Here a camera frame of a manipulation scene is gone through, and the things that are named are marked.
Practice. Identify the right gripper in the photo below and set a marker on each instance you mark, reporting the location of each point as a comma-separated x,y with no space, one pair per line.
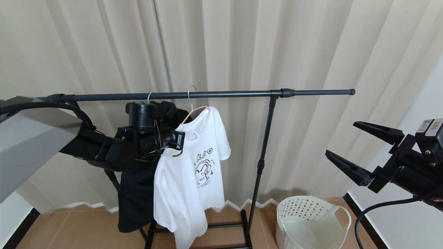
412,169

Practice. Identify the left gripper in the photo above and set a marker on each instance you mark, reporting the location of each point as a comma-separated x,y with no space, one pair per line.
171,141

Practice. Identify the pink clothes hanger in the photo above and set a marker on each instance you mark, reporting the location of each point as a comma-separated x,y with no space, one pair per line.
189,112
149,97

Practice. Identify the white garment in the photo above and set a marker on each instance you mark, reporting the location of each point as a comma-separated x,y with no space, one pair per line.
187,193

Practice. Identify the black shorts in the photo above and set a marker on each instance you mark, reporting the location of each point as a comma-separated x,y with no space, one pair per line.
135,200

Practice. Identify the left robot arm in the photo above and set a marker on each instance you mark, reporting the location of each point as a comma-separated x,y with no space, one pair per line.
41,138

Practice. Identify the black clothes rack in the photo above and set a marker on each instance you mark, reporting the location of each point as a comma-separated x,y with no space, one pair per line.
225,93

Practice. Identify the white laundry basket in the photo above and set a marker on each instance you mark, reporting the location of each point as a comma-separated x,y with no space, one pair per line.
304,207

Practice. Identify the beige curtain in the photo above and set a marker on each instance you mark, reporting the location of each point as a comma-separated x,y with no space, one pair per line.
311,45

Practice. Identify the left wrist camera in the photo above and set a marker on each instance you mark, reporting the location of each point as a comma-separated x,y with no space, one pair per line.
166,110

